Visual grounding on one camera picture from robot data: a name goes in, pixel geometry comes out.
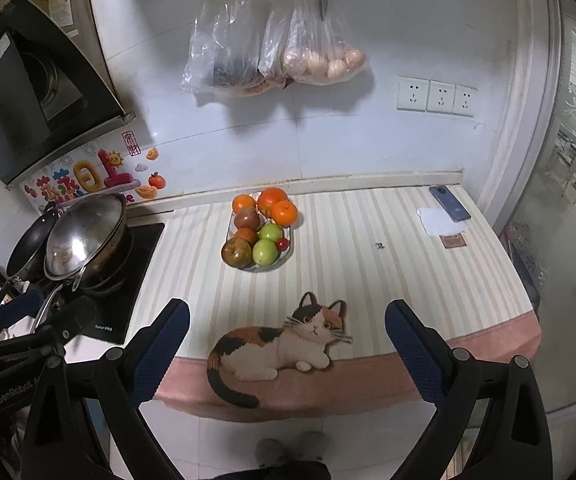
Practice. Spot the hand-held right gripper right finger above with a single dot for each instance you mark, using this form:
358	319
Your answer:
410	355

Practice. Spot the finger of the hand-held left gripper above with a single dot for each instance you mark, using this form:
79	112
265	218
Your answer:
75	311
18	306

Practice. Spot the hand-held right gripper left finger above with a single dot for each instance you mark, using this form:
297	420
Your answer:
165	347

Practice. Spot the red-brown apple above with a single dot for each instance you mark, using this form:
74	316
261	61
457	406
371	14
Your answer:
237	252

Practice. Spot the green apple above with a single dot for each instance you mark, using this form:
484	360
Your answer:
270	232
264	252

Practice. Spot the dark purple-red fruit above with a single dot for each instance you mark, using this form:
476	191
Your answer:
246	220

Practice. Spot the red cherry tomato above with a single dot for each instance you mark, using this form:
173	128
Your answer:
281	244

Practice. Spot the black frying pan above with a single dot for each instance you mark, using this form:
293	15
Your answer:
25	255

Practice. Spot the dark wok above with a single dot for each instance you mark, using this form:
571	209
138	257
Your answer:
115	265

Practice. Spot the black induction cooktop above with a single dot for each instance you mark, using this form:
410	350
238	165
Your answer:
133	280

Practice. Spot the steel wok with lid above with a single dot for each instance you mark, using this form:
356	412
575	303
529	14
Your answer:
85	235

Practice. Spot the striped mat with cat print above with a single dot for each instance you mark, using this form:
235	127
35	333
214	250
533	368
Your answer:
368	285

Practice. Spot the small brown card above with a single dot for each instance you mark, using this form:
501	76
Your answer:
454	241

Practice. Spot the grey slipper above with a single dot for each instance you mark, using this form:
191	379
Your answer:
269	452
313	447

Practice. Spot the white paper sheet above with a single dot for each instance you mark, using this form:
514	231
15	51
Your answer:
437	221

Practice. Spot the blue smartphone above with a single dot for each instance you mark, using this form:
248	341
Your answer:
450	203

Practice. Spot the large orange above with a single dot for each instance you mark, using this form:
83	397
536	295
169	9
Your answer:
272	200

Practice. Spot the black range hood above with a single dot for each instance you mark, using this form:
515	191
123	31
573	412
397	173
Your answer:
18	85

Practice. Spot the glass sliding door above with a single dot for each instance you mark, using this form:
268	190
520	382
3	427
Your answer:
568	160

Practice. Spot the pile of brown eggs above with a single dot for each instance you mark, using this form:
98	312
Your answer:
333	62

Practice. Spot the brown hood chimney cover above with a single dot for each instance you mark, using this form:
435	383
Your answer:
68	5

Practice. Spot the small clear plastic bag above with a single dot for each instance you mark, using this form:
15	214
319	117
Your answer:
274	60

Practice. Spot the clear plastic bag dark contents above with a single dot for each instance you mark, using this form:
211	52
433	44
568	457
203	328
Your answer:
228	40

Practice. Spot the clear plastic bag with eggs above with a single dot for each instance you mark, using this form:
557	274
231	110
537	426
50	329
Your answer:
328	35

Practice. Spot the colourful wall stickers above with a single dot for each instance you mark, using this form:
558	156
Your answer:
103	175

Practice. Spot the white wall socket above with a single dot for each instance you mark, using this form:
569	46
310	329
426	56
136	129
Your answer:
412	93
464	100
440	96

